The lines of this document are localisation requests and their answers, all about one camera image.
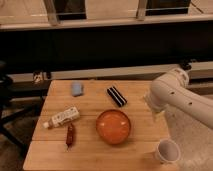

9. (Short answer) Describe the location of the black office chair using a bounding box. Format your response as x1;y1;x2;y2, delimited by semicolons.
0;61;41;156

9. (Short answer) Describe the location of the metal window railing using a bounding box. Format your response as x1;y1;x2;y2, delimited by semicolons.
0;0;213;30

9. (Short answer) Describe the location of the black clamp on ledge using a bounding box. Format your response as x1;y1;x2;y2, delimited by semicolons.
33;70;52;84

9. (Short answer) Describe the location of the light blue sponge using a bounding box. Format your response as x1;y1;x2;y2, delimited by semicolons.
71;82;83;97

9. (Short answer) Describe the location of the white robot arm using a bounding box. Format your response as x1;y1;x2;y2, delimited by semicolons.
144;68;213;129

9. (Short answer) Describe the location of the white labelled bottle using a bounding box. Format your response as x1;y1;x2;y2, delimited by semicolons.
43;107;80;129

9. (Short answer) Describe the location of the red chili pepper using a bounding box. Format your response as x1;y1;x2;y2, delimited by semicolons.
66;123;75;149

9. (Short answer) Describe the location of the white paper cup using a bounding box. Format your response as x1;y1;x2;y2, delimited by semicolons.
154;139;181;164

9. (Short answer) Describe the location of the orange ceramic bowl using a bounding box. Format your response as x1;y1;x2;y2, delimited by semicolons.
96;109;131;145

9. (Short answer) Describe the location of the black striped rectangular block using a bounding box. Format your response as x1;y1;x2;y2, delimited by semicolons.
107;86;127;107

